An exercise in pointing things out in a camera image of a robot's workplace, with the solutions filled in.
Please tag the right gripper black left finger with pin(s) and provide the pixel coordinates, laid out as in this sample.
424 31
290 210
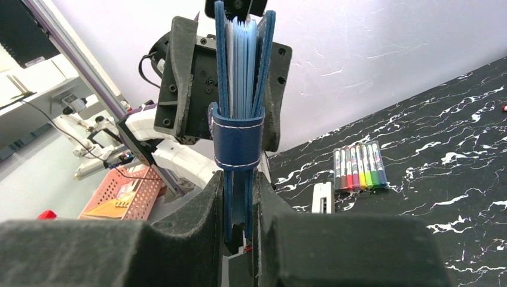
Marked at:
181 249

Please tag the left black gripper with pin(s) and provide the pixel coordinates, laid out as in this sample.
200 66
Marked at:
190 77

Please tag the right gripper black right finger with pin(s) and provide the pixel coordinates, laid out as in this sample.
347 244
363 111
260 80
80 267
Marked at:
314 249

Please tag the navy blue card holder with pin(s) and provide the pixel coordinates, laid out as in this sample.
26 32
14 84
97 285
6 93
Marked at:
236 122

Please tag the pink perforated basket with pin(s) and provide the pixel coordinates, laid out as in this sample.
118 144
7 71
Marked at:
125 194

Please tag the colourful marker pen set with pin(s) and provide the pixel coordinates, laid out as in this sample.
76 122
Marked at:
359 168

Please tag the aluminium frame post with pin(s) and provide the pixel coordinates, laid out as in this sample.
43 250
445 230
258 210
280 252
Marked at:
67 41

